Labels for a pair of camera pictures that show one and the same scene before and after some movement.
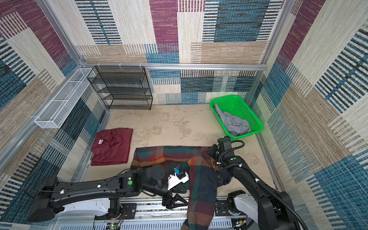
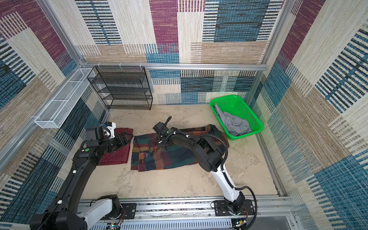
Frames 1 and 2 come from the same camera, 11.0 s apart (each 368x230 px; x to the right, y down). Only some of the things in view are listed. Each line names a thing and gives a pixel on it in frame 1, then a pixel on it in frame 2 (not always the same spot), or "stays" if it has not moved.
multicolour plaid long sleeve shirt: x=195 y=163 -> x=147 y=155
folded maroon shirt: x=111 y=146 stays
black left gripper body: x=167 y=201 -> x=118 y=142
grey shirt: x=235 y=126 stays
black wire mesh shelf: x=122 y=87 stays
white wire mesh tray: x=53 y=114 stays
